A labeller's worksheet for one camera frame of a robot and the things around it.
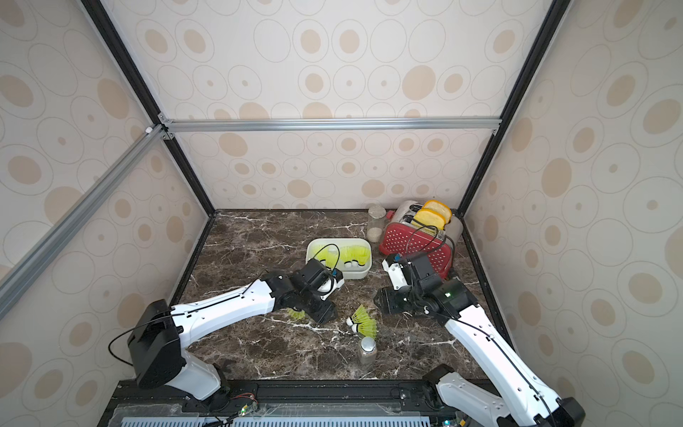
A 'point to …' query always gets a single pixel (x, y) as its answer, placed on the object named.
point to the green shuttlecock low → (367, 328)
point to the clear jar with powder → (375, 223)
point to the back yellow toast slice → (440, 209)
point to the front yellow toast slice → (429, 217)
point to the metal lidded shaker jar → (368, 350)
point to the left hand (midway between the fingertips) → (335, 312)
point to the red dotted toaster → (401, 237)
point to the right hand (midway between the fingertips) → (381, 301)
